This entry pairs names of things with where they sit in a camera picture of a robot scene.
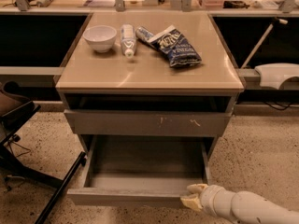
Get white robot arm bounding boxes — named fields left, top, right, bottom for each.
left=180, top=184, right=299, bottom=224

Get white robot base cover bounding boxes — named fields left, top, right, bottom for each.
left=254, top=63, right=299, bottom=90

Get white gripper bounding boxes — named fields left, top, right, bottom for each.
left=180, top=184, right=235, bottom=217

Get black office chair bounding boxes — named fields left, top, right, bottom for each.
left=0, top=80, right=88, bottom=224

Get blue vinegar chips bag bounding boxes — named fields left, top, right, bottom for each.
left=135, top=25, right=202, bottom=68

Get white bowl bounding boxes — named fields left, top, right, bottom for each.
left=83, top=25, right=117, bottom=53

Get grey drawer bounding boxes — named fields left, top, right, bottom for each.
left=64, top=109, right=231, bottom=137
left=67, top=135, right=213, bottom=208

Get grey top drawer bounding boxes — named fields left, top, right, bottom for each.
left=64, top=109, right=231, bottom=137

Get white rod with black tip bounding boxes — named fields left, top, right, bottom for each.
left=240, top=16, right=290, bottom=69

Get black cable on floor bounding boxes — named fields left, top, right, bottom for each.
left=263, top=100, right=299, bottom=111

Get clear plastic water bottle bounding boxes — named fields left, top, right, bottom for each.
left=121, top=24, right=136, bottom=58

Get grey drawer cabinet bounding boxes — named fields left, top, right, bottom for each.
left=56, top=10, right=244, bottom=149

